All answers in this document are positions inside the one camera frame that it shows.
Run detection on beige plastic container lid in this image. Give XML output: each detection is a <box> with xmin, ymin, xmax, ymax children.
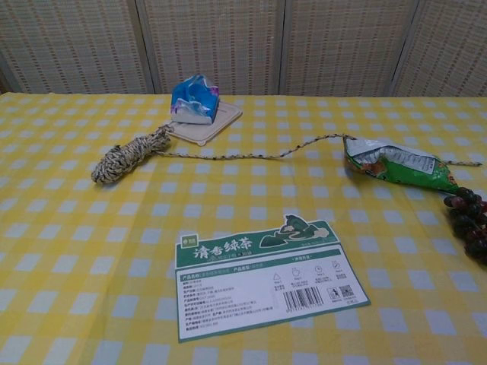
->
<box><xmin>164</xmin><ymin>100</ymin><xmax>244</xmax><ymax>147</ymax></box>

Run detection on dark purple grape bunch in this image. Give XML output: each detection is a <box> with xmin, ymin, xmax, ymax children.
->
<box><xmin>443</xmin><ymin>186</ymin><xmax>487</xmax><ymax>268</ymax></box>

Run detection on beige black braided rope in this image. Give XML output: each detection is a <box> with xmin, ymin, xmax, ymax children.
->
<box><xmin>91</xmin><ymin>126</ymin><xmax>482</xmax><ymax>187</ymax></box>

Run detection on crumpled blue tissue pack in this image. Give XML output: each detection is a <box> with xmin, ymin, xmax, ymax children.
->
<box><xmin>170</xmin><ymin>75</ymin><xmax>220</xmax><ymax>126</ymax></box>

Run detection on yellow white checkered tablecloth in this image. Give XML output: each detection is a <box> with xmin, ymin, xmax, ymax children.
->
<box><xmin>0</xmin><ymin>92</ymin><xmax>487</xmax><ymax>365</ymax></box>

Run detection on green tea label card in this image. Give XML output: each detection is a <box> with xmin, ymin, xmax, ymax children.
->
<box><xmin>174</xmin><ymin>214</ymin><xmax>371</xmax><ymax>344</ymax></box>

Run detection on woven bamboo folding screen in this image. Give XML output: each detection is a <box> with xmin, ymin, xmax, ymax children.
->
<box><xmin>0</xmin><ymin>0</ymin><xmax>487</xmax><ymax>97</ymax></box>

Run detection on green snack bag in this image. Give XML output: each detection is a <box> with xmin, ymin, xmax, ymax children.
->
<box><xmin>342</xmin><ymin>135</ymin><xmax>462</xmax><ymax>193</ymax></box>

